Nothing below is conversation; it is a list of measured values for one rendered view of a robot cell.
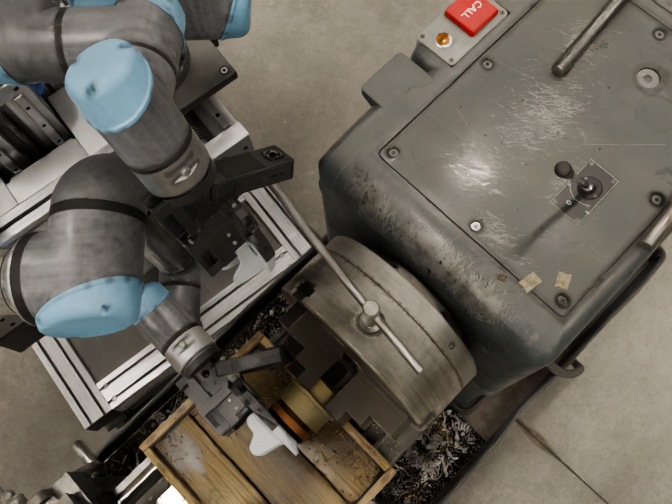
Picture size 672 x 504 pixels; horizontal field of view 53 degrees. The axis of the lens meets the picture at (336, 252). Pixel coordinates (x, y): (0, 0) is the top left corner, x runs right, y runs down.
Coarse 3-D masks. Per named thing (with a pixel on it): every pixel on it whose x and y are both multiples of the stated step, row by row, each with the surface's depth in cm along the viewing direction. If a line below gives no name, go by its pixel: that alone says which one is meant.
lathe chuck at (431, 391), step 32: (320, 256) 105; (288, 288) 103; (320, 288) 98; (320, 320) 97; (352, 320) 94; (352, 352) 96; (384, 352) 93; (416, 352) 94; (384, 384) 94; (416, 384) 95; (448, 384) 99; (416, 416) 97
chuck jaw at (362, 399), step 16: (352, 384) 104; (368, 384) 104; (336, 400) 104; (352, 400) 103; (368, 400) 102; (384, 400) 102; (336, 416) 102; (352, 416) 102; (368, 416) 101; (384, 416) 101; (400, 416) 100; (400, 432) 102
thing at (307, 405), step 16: (288, 384) 106; (320, 384) 104; (288, 400) 103; (304, 400) 102; (320, 400) 104; (288, 416) 102; (304, 416) 102; (320, 416) 103; (288, 432) 102; (304, 432) 103
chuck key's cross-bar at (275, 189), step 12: (276, 192) 88; (288, 204) 88; (300, 216) 88; (300, 228) 89; (312, 240) 88; (324, 252) 88; (336, 264) 88; (348, 288) 88; (360, 300) 88; (384, 324) 87; (396, 336) 86; (396, 348) 86; (408, 360) 85; (420, 372) 85
